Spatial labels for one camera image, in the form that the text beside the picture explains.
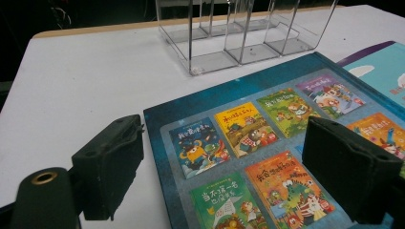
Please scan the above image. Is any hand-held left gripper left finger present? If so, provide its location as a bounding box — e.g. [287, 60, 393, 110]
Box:
[70, 114, 146, 221]

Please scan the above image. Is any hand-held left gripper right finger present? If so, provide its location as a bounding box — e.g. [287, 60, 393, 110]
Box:
[301, 114, 405, 225]

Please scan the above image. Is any sky and meadow picture book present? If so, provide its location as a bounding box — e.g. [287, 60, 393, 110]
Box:
[342, 42, 405, 109]

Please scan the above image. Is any blue picture book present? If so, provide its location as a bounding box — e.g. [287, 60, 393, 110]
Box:
[142, 51, 405, 229]

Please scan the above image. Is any purple paperback book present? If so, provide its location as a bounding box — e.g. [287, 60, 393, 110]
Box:
[336, 40, 396, 68]

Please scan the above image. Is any clear acrylic book rack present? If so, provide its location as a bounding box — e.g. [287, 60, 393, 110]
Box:
[155, 0, 339, 76]

